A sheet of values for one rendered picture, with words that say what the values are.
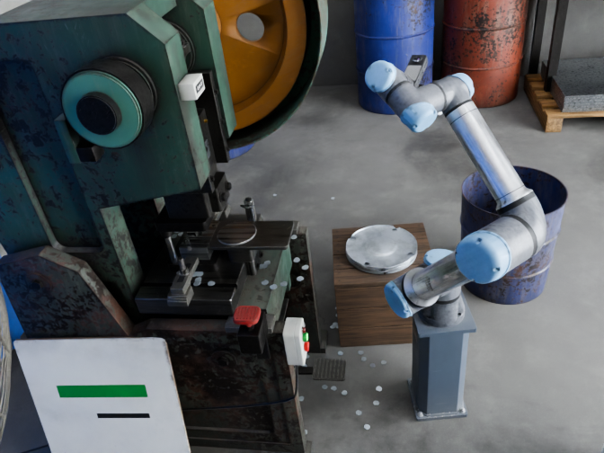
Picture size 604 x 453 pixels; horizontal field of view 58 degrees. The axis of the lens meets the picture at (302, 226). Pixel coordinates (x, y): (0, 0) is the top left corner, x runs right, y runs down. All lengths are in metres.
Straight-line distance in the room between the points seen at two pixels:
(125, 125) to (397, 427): 1.43
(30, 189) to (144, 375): 0.66
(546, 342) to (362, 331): 0.74
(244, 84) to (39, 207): 0.74
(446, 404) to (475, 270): 0.88
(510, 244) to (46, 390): 1.49
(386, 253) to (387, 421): 0.64
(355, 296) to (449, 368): 0.47
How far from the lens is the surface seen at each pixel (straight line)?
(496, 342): 2.43
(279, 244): 1.64
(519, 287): 2.54
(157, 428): 1.97
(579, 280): 2.80
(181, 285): 1.62
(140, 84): 1.26
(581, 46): 5.09
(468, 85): 1.45
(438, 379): 2.00
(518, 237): 1.32
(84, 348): 1.86
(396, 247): 2.25
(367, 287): 2.14
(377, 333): 2.32
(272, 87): 1.82
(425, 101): 1.35
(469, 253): 1.31
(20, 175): 1.64
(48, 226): 1.72
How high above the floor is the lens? 1.75
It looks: 35 degrees down
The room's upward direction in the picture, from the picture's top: 7 degrees counter-clockwise
